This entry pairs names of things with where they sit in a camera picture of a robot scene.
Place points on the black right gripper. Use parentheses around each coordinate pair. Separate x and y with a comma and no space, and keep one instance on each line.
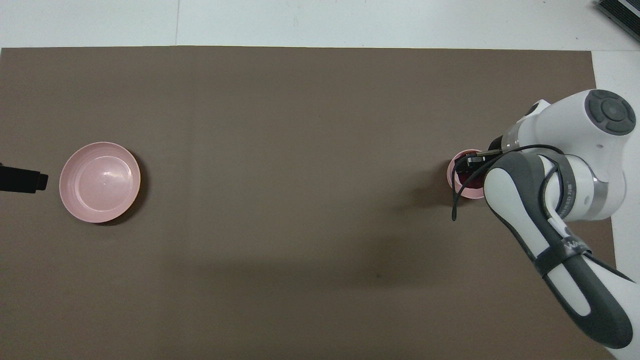
(496,143)

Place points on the dark red apple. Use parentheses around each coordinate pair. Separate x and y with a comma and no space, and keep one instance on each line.
(472,181)

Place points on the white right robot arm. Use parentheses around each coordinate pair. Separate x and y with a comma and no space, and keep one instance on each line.
(585,130)

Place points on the pink bowl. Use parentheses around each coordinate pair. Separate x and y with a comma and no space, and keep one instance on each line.
(470,193)

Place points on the pink plate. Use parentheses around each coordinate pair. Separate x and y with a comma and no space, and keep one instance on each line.
(97,180)

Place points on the brown table mat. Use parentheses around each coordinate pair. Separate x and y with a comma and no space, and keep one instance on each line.
(300,150)

